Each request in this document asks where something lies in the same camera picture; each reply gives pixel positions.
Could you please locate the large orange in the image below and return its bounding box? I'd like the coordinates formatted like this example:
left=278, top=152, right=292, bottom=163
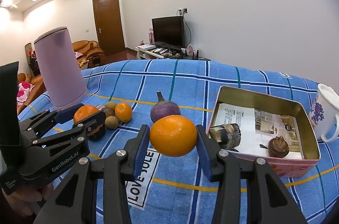
left=73, top=105, right=99, bottom=123

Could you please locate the green-brown longan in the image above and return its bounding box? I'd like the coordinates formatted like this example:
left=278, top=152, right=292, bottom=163
left=105, top=101, right=117, bottom=111
left=105, top=116, right=119, bottom=130

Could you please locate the small orange mandarin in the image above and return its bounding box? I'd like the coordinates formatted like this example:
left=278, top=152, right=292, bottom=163
left=114, top=102, right=132, bottom=123

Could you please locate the pink tin box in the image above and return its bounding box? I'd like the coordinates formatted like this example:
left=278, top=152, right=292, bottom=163
left=206, top=86, right=321, bottom=178

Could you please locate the purple round turnip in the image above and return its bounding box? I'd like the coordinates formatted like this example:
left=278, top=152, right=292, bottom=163
left=150, top=91, right=181, bottom=123

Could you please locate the person's left hand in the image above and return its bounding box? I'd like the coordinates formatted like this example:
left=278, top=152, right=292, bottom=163
left=2, top=183, right=54, bottom=218

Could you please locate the pink floral cushion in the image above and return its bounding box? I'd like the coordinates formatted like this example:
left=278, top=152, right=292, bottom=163
left=17, top=81, right=35, bottom=106

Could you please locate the lilac tall kettle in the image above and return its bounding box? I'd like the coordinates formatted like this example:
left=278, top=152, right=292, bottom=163
left=34, top=26, right=87, bottom=110

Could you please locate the paper leaflet in tin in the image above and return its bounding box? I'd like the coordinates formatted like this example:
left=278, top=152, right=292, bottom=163
left=210, top=103, right=304, bottom=160

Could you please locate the white floral mug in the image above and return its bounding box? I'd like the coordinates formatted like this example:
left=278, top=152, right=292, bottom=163
left=309, top=83, right=339, bottom=142

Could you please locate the white TV stand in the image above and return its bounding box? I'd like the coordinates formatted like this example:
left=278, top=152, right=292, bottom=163
left=134, top=44, right=210, bottom=61

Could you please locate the pink box beside TV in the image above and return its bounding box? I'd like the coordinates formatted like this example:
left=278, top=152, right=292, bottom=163
left=148, top=28, right=155, bottom=44

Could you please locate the brown wooden door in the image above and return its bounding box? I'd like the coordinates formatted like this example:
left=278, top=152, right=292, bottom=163
left=93, top=0, right=125, bottom=56

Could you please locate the black television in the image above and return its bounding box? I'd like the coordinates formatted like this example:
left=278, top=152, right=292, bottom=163
left=152, top=16, right=185, bottom=48

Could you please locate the black TV cable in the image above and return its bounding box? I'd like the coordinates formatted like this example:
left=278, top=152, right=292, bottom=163
left=182, top=15, right=193, bottom=49

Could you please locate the wall power socket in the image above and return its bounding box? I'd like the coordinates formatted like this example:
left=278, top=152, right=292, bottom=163
left=178, top=8, right=188, bottom=16

